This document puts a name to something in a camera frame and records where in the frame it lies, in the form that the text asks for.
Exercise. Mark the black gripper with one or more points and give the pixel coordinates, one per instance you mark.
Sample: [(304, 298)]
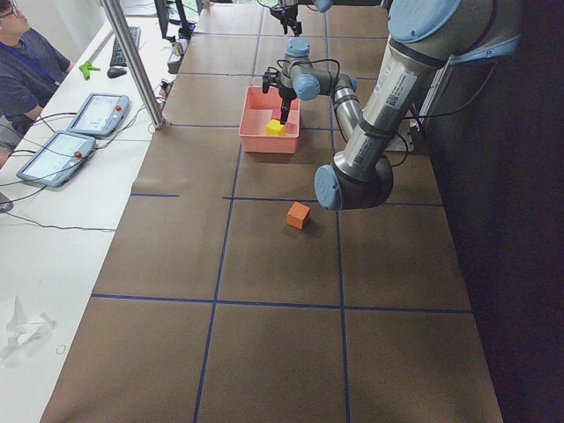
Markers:
[(284, 93), (289, 13)]

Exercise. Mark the yellow foam block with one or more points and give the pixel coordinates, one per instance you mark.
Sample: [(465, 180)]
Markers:
[(275, 129)]

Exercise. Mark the orange foam block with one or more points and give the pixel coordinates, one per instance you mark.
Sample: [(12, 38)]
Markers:
[(297, 216)]

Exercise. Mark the red foam block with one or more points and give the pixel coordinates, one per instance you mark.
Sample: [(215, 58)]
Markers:
[(276, 114)]

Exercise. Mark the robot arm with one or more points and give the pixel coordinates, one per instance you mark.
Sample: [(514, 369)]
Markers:
[(424, 36), (324, 5)]

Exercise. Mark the pink plastic bin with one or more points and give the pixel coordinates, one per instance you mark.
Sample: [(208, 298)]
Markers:
[(261, 129)]

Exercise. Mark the black computer mouse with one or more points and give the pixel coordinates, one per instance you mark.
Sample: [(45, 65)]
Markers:
[(116, 72)]

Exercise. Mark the far teach pendant tablet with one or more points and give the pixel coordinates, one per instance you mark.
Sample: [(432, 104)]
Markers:
[(100, 114)]

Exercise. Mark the teach pendant tablet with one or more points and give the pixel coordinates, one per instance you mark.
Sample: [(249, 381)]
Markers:
[(100, 114), (58, 160)]

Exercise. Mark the brown paper table cover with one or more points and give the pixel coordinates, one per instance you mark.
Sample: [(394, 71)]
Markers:
[(209, 307)]

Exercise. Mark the green plastic tool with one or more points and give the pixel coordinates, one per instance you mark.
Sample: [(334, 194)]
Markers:
[(86, 69)]

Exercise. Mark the near teach pendant tablet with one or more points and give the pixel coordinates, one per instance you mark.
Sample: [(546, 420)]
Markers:
[(58, 160)]

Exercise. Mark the seated person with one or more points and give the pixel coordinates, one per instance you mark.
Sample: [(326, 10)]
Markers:
[(32, 69)]

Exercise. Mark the crumpled white paper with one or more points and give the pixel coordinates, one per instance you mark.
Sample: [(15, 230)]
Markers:
[(18, 330)]

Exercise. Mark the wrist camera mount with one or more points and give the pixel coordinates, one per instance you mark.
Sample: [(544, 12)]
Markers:
[(271, 79)]

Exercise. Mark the aluminium frame post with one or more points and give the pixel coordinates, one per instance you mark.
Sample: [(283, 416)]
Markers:
[(119, 24)]

